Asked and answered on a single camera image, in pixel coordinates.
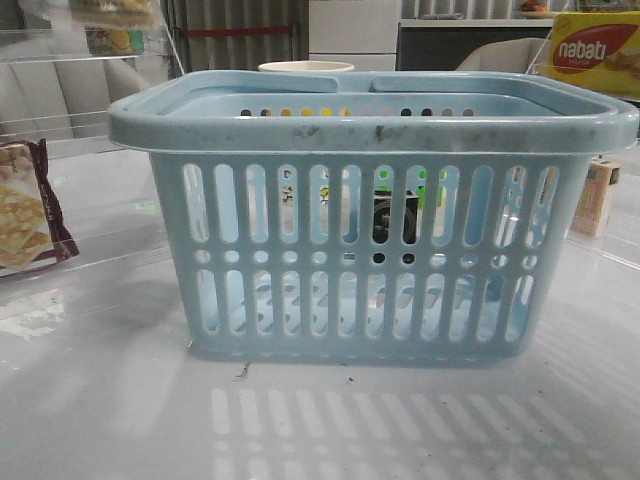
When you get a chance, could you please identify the maroon almond cracker packet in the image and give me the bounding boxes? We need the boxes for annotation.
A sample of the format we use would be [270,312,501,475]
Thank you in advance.
[1,139,79,278]

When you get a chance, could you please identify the green yellow cartoon snack bag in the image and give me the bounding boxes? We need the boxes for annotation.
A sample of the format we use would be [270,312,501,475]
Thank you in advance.
[84,27,144,55]

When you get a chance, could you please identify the white drawer cabinet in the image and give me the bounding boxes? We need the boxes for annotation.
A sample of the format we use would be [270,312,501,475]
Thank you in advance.
[308,1,402,71]

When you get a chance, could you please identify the green white bottle behind basket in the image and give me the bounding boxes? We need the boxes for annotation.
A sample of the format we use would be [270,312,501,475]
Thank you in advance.
[375,166,447,209]

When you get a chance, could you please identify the white paper cup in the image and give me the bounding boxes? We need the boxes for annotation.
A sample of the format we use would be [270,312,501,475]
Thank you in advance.
[258,60,355,74]

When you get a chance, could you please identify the yellow nabati wafer box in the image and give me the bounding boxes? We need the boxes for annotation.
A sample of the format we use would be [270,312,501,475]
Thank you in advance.
[539,11,639,100]

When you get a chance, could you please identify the beige small carton box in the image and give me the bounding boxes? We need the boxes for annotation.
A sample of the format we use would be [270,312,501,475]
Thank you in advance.
[570,161,620,238]

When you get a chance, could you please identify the clear acrylic shelf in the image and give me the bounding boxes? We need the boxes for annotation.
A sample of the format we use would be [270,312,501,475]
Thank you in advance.
[524,37,640,266]
[0,24,191,281]

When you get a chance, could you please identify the clear acrylic left shelf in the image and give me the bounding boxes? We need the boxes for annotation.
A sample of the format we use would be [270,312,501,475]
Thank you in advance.
[0,24,191,281]

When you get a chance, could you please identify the clear acrylic right shelf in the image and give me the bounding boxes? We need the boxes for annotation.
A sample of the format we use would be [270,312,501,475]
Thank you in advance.
[524,37,640,266]

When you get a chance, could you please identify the light blue plastic basket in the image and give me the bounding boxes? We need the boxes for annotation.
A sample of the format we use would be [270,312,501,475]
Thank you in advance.
[108,70,639,365]

